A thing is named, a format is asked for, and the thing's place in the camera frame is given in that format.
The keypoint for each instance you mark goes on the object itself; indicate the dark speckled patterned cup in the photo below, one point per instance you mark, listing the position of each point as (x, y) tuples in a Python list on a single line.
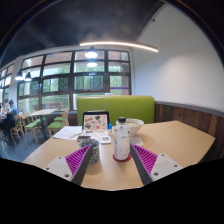
[(95, 151)]

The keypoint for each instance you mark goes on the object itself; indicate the dark-framed window wall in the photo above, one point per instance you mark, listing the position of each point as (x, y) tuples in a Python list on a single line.
[(86, 81)]

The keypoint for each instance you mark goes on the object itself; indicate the small blue-capped bottle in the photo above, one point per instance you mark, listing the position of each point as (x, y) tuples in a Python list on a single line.
[(110, 129)]

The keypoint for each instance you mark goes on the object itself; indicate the black-framed tablet with pictures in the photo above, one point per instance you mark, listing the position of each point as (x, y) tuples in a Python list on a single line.
[(95, 121)]

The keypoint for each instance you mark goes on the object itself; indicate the group of green-seated wooden chairs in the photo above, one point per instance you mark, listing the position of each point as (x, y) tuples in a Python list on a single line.
[(33, 125)]

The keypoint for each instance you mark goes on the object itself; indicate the person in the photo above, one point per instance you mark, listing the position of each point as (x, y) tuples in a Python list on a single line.
[(3, 109), (11, 111)]

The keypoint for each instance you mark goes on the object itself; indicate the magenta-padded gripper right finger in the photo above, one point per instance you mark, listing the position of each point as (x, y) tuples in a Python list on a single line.
[(165, 165)]

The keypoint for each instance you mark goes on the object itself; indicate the clear black-capped water bottle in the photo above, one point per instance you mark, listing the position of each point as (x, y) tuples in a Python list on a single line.
[(121, 140)]

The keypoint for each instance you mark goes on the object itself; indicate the small dark box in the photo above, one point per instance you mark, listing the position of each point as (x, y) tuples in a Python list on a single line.
[(83, 137)]

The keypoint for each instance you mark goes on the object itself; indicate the white bowl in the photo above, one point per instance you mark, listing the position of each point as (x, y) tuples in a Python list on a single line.
[(136, 126)]

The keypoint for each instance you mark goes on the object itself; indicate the light wooden dining table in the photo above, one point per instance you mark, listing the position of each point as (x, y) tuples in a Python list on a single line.
[(43, 111)]

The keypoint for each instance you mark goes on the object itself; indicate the green upholstered booth bench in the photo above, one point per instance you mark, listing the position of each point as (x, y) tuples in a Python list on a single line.
[(116, 105)]

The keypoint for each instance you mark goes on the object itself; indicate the white paper sheets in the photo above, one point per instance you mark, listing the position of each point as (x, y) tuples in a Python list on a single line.
[(66, 132)]

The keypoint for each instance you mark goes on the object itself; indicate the group of pendant lamps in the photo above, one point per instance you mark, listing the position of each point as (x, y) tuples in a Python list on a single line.
[(91, 53)]

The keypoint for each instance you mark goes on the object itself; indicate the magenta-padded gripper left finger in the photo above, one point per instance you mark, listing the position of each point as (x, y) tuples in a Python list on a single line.
[(57, 166)]

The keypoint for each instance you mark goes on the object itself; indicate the long curved ceiling light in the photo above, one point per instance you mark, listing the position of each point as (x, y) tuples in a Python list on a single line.
[(120, 44)]

